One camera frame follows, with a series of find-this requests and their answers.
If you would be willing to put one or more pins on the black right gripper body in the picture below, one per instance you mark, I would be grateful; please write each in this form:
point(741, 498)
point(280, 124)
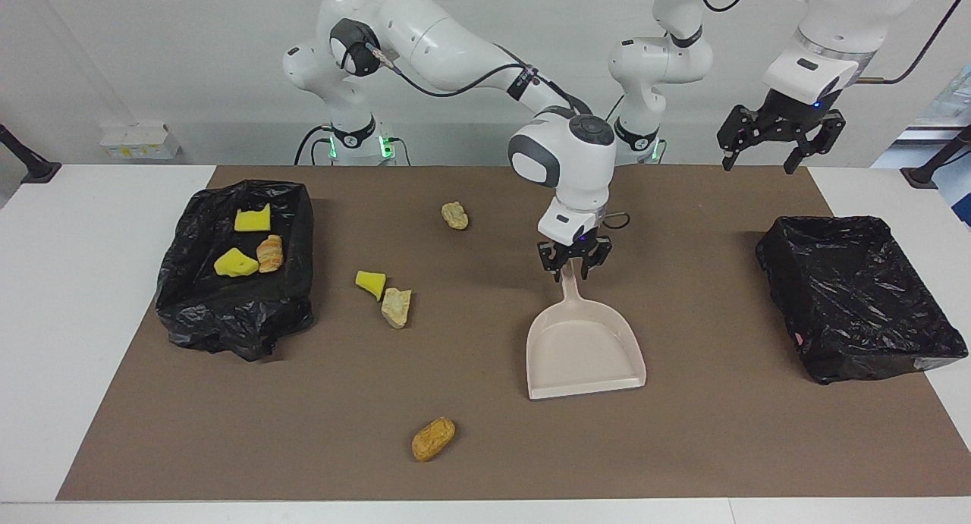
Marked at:
point(573, 249)

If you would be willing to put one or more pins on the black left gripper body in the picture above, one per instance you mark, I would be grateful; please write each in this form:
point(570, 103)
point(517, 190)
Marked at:
point(789, 120)

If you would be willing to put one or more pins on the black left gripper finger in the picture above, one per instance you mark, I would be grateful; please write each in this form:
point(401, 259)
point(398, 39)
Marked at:
point(827, 136)
point(734, 133)

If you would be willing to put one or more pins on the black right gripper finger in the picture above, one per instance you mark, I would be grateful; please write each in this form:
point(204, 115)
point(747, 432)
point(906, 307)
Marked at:
point(552, 270)
point(595, 262)

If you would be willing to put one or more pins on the beige plastic dustpan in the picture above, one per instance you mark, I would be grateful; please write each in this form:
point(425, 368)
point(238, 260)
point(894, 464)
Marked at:
point(584, 349)

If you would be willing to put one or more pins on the pale tan torn sponge piece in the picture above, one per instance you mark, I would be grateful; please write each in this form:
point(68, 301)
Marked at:
point(396, 309)
point(269, 255)
point(455, 216)

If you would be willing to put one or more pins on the small yellow sponge wedge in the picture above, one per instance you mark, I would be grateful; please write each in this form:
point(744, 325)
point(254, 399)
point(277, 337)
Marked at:
point(370, 283)

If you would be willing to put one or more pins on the orange-brown sponge lump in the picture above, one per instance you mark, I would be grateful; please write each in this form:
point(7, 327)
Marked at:
point(432, 440)

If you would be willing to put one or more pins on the notched yellow green sponge piece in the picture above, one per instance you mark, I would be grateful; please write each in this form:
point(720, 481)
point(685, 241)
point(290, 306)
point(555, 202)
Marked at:
point(252, 221)

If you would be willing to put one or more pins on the yellow sponge piece dark dot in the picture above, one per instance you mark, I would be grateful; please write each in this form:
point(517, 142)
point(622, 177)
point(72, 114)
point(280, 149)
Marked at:
point(235, 265)

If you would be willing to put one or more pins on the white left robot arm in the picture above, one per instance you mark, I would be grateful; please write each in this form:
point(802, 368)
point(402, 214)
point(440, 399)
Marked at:
point(834, 16)

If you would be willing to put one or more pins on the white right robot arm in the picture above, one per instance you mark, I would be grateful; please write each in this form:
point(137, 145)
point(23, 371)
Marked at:
point(447, 46)

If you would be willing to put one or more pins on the black bag bin pink mark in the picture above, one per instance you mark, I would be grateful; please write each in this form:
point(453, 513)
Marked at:
point(857, 296)

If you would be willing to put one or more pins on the black bag-lined bin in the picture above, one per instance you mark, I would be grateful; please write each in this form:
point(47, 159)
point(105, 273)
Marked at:
point(205, 319)

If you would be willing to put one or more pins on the white blue background furniture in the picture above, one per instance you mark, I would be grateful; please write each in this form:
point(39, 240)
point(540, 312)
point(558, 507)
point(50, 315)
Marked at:
point(954, 103)

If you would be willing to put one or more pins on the brown table mat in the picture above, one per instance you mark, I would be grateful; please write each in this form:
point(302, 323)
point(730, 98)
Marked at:
point(425, 372)

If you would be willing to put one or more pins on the white box yellow labels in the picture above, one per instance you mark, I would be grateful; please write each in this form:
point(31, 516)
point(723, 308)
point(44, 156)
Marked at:
point(140, 141)

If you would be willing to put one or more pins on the black camera stand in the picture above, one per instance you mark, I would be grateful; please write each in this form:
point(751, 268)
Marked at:
point(38, 173)
point(922, 177)

